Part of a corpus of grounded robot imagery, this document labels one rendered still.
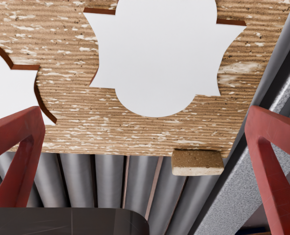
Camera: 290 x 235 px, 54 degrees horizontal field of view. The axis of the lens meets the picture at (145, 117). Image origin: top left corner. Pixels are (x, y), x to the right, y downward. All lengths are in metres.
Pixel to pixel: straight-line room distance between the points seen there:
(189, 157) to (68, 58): 0.17
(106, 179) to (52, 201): 0.12
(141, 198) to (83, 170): 0.11
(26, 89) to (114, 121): 0.09
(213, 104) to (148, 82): 0.07
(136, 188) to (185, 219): 0.14
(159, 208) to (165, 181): 0.09
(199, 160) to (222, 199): 0.19
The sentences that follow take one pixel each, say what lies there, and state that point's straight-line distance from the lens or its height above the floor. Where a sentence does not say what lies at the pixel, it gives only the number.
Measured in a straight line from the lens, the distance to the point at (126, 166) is 0.49.
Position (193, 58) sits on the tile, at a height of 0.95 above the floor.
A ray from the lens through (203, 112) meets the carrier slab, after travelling 0.30.
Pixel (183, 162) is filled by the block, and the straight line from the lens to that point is 0.33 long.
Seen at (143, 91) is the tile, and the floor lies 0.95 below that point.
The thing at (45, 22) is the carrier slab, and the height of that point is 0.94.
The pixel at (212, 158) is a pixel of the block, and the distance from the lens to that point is 0.34.
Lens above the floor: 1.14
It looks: 43 degrees down
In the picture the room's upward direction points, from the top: 179 degrees counter-clockwise
